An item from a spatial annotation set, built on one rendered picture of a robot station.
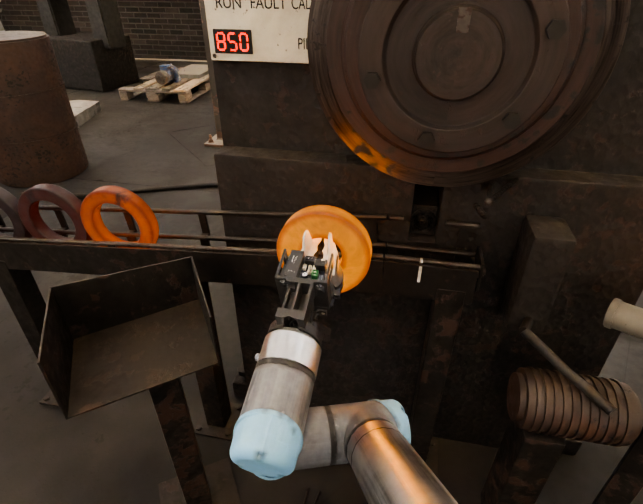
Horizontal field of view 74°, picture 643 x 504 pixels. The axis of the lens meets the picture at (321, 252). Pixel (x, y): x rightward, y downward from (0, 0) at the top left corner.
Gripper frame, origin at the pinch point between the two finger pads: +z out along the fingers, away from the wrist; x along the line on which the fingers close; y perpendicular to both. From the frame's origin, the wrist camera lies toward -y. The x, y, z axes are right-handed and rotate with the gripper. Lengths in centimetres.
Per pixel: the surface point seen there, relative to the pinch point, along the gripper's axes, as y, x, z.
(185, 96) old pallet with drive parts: -171, 232, 351
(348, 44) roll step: 22.9, -1.5, 20.4
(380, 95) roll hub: 18.0, -7.2, 14.2
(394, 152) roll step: 5.5, -9.7, 17.8
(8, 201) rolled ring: -15, 85, 17
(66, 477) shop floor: -78, 75, -29
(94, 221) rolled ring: -17, 61, 15
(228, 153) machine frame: -4.2, 27.4, 27.8
